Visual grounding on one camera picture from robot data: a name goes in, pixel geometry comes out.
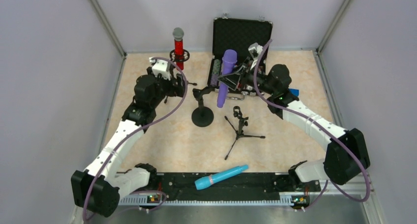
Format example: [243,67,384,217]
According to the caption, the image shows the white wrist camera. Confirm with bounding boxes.
[149,58,173,80]
[248,42,263,66]

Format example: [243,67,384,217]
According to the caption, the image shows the black small tripod mic stand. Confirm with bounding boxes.
[224,106,266,160]

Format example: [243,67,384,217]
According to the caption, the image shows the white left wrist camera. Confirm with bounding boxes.
[149,58,173,80]

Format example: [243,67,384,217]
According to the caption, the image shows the cyan microphone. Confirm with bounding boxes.
[194,164,249,190]

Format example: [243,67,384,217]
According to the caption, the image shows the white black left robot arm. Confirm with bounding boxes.
[71,73,188,221]

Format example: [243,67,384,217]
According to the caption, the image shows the black tripod shock-mount stand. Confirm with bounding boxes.
[166,49,198,87]

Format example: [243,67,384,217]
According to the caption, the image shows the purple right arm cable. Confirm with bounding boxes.
[252,38,372,212]

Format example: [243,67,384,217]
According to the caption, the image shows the purple green chip stack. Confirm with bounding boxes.
[209,59,221,87]

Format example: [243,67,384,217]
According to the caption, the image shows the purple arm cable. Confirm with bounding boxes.
[252,38,372,212]
[82,57,189,223]

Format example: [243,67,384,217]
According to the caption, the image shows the purple microphone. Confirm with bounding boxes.
[216,49,238,109]

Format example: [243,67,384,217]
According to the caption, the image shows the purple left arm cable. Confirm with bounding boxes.
[82,57,189,223]

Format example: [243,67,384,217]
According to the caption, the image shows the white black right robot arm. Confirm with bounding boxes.
[218,62,370,185]

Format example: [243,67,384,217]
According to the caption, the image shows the black poker chip case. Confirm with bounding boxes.
[207,17,273,92]

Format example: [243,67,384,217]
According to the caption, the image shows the colourful toy block train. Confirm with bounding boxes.
[289,88,299,97]

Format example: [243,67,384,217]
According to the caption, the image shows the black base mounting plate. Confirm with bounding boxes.
[139,172,321,201]

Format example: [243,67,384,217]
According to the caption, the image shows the black round-base mic stand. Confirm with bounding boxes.
[191,86,215,128]

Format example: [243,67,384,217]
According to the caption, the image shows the red glitter microphone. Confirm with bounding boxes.
[173,27,184,70]

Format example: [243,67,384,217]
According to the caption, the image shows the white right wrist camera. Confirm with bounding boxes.
[248,42,263,66]

